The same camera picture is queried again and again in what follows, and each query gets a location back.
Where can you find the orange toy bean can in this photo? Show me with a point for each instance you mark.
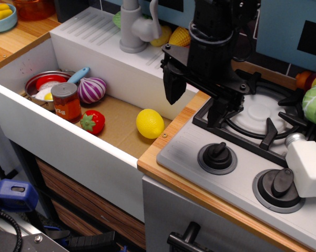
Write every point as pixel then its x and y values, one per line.
pixel 66 101

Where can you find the blue toy spoon handle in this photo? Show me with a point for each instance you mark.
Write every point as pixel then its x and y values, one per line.
pixel 77 76

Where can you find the white salt shaker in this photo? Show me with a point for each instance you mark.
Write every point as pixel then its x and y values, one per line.
pixel 301 159

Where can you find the blue plastic clamp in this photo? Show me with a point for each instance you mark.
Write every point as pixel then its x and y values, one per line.
pixel 17 196

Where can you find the black stove knob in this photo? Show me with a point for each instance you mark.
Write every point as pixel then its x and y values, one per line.
pixel 276 191
pixel 217 159

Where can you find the grey toy faucet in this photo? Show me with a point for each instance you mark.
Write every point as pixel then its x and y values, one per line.
pixel 137 31

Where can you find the left black stove knob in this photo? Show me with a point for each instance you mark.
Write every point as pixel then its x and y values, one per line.
pixel 217 159

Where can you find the orange transparent cup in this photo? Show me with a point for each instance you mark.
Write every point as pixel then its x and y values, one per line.
pixel 35 10

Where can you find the orange toy fruit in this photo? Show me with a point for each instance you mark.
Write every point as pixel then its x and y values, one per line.
pixel 301 78

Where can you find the light blue bowl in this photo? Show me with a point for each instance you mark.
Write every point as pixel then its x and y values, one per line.
pixel 8 17

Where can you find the wooden drawer fronts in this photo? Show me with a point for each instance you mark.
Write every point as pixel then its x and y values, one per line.
pixel 88 213

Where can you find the right black stove knob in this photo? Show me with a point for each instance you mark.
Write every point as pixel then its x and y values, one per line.
pixel 276 191

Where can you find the silver toy pot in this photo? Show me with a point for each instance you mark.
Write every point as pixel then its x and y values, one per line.
pixel 30 87

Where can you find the yellow toy potato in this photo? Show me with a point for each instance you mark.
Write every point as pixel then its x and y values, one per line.
pixel 164 38

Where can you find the white toy sink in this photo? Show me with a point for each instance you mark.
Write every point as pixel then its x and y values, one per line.
pixel 105 163

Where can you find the grey toy stove top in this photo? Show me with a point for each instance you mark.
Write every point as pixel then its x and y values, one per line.
pixel 180 156

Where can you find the black burner grate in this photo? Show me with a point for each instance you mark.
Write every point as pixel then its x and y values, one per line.
pixel 270 114

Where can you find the red white toy slice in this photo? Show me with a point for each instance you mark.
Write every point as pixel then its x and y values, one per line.
pixel 43 81

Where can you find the toy fried egg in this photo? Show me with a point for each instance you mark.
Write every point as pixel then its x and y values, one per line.
pixel 44 95

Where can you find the green toy leaf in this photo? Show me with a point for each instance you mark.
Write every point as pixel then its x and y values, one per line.
pixel 117 19

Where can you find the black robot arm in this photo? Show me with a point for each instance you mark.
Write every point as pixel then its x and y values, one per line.
pixel 206 63

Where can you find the purple toy onion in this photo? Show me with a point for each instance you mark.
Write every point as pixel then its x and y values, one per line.
pixel 91 90

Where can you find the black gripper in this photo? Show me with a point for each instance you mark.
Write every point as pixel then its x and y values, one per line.
pixel 221 82

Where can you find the yellow toy lemon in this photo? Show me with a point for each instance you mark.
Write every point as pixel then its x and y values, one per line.
pixel 150 123

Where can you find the red toy strawberry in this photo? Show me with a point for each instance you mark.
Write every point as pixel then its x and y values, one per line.
pixel 92 121

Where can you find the black oven door handle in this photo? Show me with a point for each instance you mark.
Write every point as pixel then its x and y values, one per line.
pixel 185 241

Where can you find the yellow toy corn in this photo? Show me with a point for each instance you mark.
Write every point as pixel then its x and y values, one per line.
pixel 180 37

